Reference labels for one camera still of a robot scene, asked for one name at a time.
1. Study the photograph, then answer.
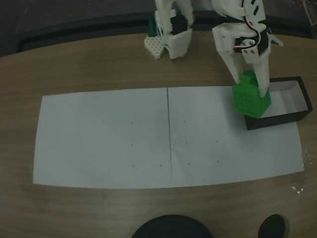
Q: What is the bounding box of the green cube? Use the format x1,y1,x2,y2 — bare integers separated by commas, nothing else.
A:
231,70,272,119

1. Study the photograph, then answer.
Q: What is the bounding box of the dark brown open box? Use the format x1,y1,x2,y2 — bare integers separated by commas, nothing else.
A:
243,76,314,131

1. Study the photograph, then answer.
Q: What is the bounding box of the green table clamp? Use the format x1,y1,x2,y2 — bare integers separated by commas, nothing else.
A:
148,18,159,37

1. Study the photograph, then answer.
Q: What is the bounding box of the white paper sheet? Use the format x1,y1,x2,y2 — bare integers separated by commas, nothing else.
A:
167,85,305,189
33,88,173,189

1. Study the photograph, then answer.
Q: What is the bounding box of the small black round object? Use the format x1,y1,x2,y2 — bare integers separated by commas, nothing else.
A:
258,214,290,238

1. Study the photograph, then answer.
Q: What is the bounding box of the large black round object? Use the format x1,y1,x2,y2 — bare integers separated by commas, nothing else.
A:
131,214,213,238

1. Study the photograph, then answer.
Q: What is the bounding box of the red black white servo wire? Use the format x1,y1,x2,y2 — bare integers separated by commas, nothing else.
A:
234,16,264,50

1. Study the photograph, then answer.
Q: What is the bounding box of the white gripper camera mount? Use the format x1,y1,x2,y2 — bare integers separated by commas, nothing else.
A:
266,27,284,48

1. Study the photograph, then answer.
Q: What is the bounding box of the white perforated base plate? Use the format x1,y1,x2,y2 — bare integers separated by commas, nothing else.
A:
144,34,166,60

